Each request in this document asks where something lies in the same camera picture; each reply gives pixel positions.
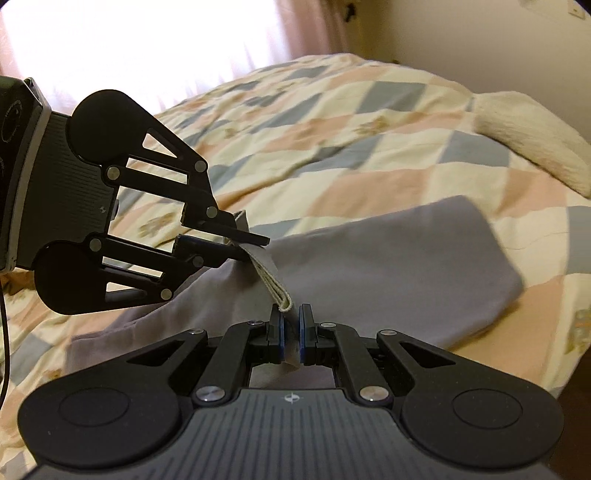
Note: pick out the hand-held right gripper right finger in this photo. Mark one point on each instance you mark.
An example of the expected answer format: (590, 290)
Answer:
(304, 337)

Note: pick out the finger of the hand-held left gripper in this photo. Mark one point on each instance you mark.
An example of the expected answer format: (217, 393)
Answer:
(198, 251)
(198, 184)

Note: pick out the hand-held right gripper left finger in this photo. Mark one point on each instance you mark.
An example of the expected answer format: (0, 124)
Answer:
(280, 337)

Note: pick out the grey pants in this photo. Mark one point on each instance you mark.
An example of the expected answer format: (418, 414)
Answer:
(369, 277)

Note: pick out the pink window curtain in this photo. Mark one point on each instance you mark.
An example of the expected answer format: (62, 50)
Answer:
(138, 37)

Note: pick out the pastel patchwork quilt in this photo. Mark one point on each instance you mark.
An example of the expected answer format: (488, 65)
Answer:
(369, 152)

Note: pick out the cream fluffy pillow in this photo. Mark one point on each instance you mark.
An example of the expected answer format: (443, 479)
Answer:
(535, 134)

